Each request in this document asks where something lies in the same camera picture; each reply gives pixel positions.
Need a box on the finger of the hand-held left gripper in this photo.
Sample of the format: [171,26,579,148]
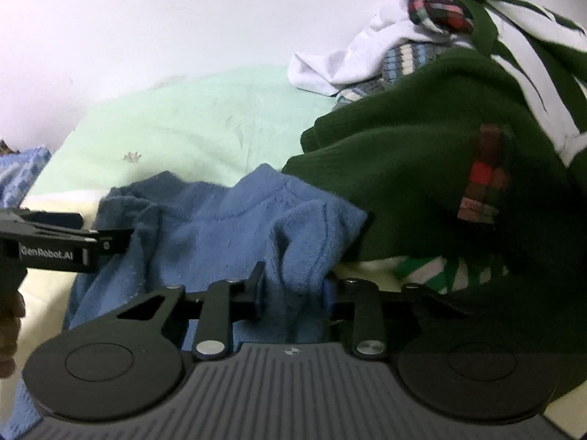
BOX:
[0,208,85,235]
[84,228,135,258]

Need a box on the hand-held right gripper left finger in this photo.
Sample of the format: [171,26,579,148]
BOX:
[116,261,267,361]

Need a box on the person's left hand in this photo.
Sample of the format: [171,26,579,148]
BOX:
[0,291,27,380]

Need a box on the white garment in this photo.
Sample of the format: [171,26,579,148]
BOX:
[288,0,473,97]

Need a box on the green white striped sweater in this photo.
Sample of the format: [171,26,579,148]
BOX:
[281,0,587,404]

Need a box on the blue striped knit garment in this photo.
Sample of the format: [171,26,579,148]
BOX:
[332,41,464,111]

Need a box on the pastel printed blanket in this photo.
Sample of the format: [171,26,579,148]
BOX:
[18,64,587,427]

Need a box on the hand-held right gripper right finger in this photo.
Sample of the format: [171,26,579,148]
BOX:
[322,278,467,361]

